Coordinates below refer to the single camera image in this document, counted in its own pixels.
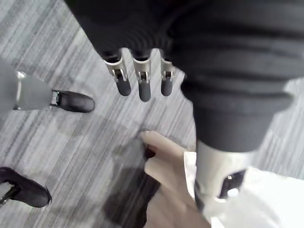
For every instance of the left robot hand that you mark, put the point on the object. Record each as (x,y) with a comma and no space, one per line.
(213,59)

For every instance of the beige bed skirt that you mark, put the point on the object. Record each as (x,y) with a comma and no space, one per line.
(171,202)

